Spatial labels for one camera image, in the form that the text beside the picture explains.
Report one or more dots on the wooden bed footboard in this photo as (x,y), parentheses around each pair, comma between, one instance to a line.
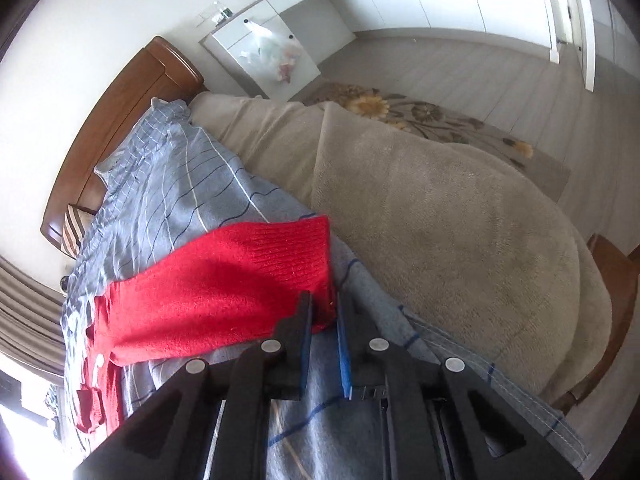
(615,280)

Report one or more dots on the white door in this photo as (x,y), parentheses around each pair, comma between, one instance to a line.
(585,25)

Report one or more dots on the small round black device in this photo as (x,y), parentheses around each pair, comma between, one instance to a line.
(65,283)

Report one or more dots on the white pillow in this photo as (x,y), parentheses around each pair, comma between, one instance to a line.
(104,168)

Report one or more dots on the striped pillow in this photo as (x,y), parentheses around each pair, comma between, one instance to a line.
(75,230)

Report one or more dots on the wooden bed headboard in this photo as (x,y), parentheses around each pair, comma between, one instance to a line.
(125,105)

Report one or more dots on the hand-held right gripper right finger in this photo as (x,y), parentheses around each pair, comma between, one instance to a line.
(345,355)

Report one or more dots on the clear plastic bag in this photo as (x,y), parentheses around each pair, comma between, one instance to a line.
(270,55)

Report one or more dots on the red knit sweater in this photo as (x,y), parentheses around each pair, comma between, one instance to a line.
(225,285)

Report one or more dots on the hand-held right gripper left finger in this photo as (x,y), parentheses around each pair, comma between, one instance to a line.
(305,345)

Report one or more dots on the beige fleece blanket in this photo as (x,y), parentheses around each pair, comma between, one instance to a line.
(425,220)

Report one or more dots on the floral rug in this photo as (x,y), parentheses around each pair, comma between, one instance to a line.
(400,110)

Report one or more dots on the brown curtain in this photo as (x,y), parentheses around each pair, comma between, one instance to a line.
(25,305)

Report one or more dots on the white wall switch plate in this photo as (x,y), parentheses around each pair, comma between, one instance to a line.
(203,16)

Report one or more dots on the white desk cabinet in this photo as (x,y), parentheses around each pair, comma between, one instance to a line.
(235,45)

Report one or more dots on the blue checked blanket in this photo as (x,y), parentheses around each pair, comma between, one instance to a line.
(200,200)

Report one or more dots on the bright window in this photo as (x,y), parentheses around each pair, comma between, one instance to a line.
(25,410)

